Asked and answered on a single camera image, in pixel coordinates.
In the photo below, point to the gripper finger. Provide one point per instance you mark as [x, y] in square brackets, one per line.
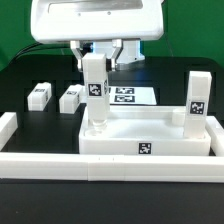
[114, 49]
[77, 48]

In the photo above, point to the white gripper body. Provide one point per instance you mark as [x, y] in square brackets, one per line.
[96, 20]

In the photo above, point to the white desk top tray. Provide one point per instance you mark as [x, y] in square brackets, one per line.
[142, 130]

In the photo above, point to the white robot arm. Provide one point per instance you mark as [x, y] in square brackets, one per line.
[130, 53]

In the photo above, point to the fiducial marker sheet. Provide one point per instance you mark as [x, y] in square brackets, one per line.
[132, 95]

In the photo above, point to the white U-shaped fence wall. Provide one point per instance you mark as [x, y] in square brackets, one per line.
[112, 167]

